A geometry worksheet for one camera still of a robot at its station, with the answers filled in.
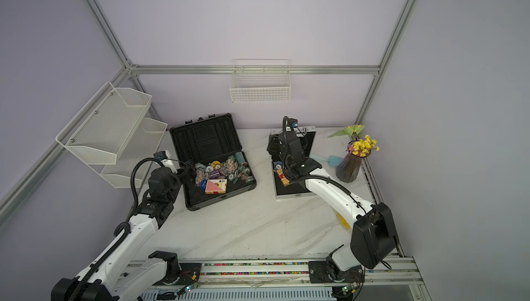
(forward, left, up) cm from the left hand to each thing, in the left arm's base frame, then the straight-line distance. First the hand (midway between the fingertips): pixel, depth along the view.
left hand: (182, 166), depth 82 cm
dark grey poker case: (+21, -5, -12) cm, 24 cm away
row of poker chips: (+11, -39, -16) cm, 44 cm away
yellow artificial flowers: (+6, -72, +6) cm, 72 cm away
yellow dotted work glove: (-15, -66, -19) cm, 71 cm away
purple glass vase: (+5, -71, -8) cm, 71 cm away
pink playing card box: (-2, -11, -14) cm, 18 cm away
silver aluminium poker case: (-2, -42, -17) cm, 46 cm away
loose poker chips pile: (+8, -18, -13) cm, 23 cm away
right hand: (+9, -39, +6) cm, 40 cm away
